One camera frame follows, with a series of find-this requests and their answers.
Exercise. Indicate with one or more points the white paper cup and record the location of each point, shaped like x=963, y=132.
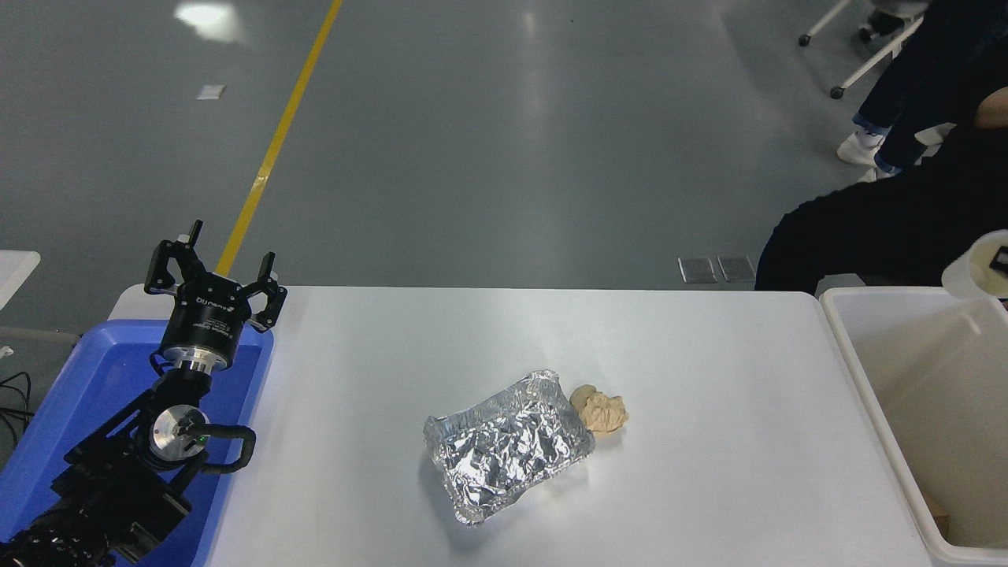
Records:
x=965, y=276

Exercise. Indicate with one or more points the crumpled tan paper ball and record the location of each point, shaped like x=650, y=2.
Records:
x=602, y=411

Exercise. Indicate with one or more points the white paper scrap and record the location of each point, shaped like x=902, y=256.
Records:
x=212, y=92

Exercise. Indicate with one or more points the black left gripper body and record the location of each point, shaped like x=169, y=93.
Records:
x=206, y=319

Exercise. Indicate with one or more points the large pale plastic bin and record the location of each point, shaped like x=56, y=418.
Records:
x=929, y=394

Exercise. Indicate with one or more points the blue plastic tray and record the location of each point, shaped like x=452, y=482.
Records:
x=94, y=370

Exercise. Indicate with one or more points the crumpled silver foil tray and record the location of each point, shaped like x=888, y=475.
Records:
x=508, y=449

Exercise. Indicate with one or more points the person with white shoes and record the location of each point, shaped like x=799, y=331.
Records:
x=898, y=102

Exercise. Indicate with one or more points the grey floor socket plate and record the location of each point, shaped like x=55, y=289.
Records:
x=697, y=268
x=736, y=267

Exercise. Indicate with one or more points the white side table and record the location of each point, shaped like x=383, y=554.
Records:
x=14, y=272

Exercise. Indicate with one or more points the white wheeled chair frame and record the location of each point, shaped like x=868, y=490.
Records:
x=866, y=67

